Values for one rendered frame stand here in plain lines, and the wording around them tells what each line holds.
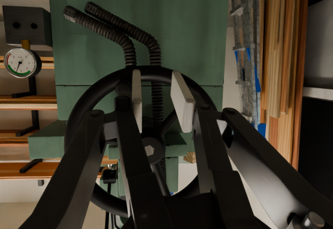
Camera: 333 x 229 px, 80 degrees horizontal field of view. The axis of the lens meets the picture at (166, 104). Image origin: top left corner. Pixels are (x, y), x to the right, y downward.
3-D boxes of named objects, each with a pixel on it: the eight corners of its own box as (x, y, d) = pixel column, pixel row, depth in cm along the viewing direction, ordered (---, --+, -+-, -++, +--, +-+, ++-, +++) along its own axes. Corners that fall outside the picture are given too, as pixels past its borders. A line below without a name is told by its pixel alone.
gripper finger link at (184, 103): (187, 101, 15) (196, 101, 15) (172, 69, 21) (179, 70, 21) (182, 133, 16) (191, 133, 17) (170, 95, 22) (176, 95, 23)
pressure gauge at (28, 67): (33, 38, 41) (37, 78, 43) (42, 41, 45) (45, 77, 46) (0, 36, 40) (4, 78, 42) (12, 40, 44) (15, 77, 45)
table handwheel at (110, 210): (245, 191, 38) (98, 251, 36) (208, 151, 58) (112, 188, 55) (203, 41, 33) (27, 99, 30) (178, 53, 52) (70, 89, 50)
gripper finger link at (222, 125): (200, 121, 14) (240, 121, 14) (185, 90, 18) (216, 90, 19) (197, 139, 15) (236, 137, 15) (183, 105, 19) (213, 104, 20)
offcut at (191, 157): (199, 148, 60) (199, 160, 61) (190, 145, 63) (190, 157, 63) (193, 151, 58) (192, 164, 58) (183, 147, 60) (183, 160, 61)
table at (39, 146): (271, 141, 49) (269, 163, 50) (221, 115, 79) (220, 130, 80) (0, 151, 41) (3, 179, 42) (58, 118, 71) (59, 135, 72)
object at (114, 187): (117, 178, 90) (118, 208, 93) (119, 169, 99) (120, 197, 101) (98, 180, 89) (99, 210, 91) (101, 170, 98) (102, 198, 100)
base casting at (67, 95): (225, 85, 56) (223, 117, 57) (181, 79, 112) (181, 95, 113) (52, 85, 49) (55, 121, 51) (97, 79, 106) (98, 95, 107)
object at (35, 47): (41, 6, 43) (44, 45, 44) (62, 21, 55) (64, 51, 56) (-2, 4, 42) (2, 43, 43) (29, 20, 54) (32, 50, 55)
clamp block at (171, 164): (180, 156, 47) (180, 192, 48) (171, 138, 60) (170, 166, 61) (115, 159, 45) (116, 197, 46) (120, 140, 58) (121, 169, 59)
